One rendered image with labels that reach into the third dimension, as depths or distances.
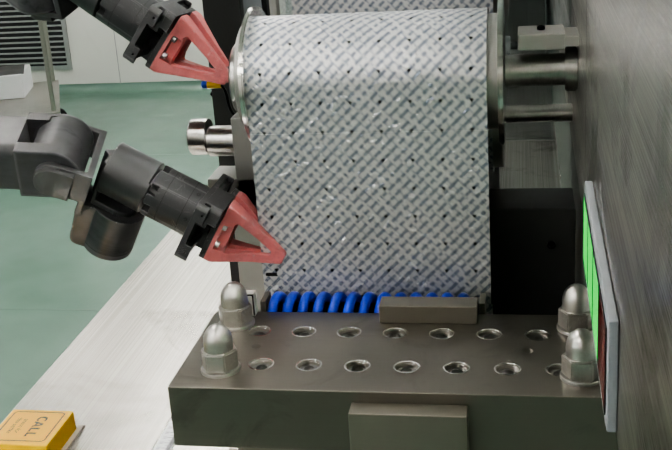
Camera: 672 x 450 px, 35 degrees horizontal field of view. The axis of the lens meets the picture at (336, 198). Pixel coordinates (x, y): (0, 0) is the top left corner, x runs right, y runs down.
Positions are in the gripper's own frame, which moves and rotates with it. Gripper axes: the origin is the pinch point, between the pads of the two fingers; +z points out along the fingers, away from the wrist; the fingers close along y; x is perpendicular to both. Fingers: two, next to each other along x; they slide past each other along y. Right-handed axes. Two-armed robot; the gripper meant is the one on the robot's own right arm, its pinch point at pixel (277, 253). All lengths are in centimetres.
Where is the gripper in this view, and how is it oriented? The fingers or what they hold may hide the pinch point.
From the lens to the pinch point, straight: 110.7
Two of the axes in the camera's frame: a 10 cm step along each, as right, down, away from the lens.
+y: -1.6, 3.3, -9.3
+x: 4.3, -8.2, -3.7
